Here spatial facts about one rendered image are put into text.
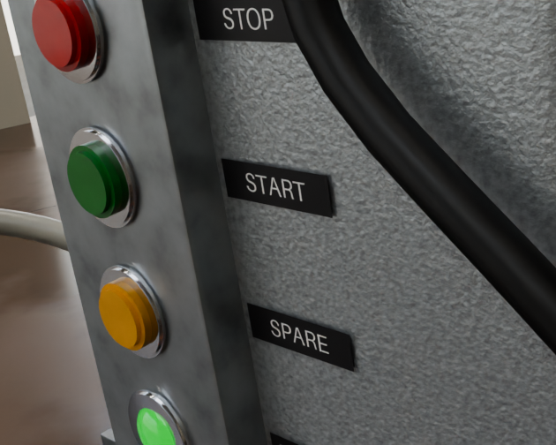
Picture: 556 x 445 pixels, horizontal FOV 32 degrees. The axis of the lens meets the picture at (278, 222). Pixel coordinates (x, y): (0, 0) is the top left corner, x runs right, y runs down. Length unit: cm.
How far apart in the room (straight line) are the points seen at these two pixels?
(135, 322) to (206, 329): 3
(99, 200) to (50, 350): 327
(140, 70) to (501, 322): 13
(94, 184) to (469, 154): 14
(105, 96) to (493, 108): 14
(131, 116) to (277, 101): 5
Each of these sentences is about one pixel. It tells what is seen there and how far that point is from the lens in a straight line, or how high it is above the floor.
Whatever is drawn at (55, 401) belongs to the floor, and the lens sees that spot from 326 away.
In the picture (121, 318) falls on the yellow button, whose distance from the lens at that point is 35.
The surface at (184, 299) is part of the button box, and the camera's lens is 33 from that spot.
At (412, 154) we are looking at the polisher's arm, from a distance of 23.
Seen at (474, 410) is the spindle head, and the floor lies 136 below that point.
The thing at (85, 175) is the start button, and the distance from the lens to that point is 33.
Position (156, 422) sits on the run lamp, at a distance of 37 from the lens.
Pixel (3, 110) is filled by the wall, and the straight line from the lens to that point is 720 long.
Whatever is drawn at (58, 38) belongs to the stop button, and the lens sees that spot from 32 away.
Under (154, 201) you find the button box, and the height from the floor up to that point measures 142.
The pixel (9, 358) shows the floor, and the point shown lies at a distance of 363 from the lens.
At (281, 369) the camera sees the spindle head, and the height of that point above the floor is 135.
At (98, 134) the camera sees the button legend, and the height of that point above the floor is 144.
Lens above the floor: 152
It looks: 20 degrees down
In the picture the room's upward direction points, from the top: 9 degrees counter-clockwise
